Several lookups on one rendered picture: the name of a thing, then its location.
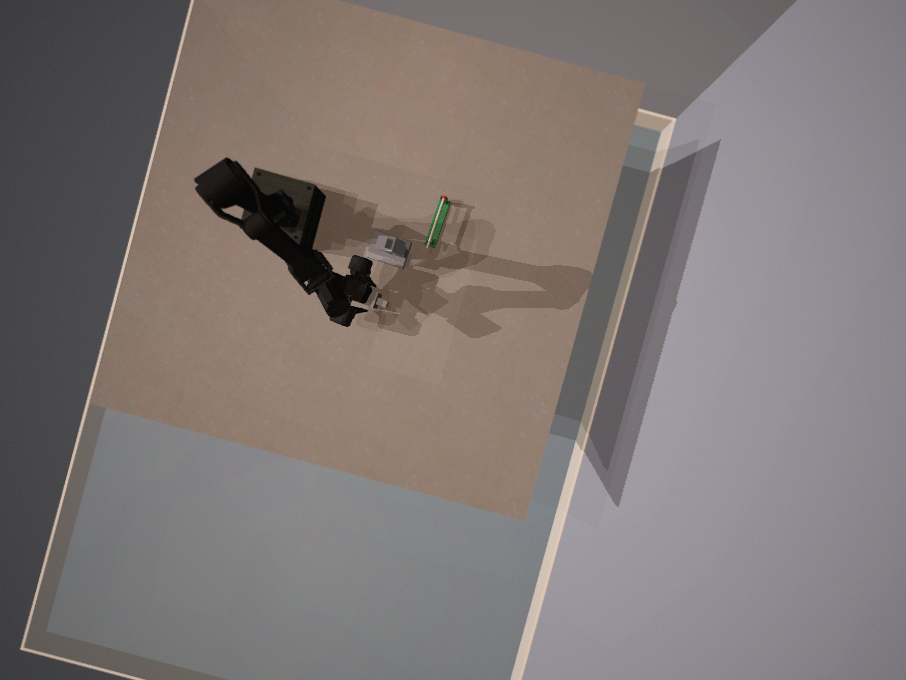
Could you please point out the tan pin with red cap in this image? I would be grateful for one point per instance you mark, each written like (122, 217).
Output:
(436, 220)

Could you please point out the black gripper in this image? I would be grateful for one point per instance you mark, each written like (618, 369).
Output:
(358, 265)

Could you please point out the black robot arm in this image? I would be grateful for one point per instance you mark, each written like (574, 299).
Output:
(227, 184)

